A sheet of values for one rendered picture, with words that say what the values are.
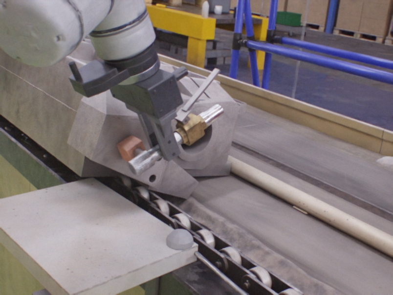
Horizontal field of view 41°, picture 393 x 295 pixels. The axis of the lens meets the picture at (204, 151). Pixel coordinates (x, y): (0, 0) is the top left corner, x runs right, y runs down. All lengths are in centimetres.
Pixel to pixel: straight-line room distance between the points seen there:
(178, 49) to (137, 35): 586
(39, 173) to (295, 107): 83
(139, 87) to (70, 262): 26
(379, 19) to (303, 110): 950
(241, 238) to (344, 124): 70
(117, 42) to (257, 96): 111
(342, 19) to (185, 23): 598
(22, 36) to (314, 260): 58
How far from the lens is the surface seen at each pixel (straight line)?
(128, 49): 71
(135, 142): 86
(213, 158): 112
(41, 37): 58
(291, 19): 1042
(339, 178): 127
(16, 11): 58
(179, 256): 78
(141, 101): 75
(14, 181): 134
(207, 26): 591
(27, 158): 122
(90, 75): 73
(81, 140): 90
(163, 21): 646
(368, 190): 123
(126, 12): 70
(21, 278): 144
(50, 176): 112
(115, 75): 72
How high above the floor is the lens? 120
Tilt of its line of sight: 20 degrees down
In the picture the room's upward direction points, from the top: 6 degrees clockwise
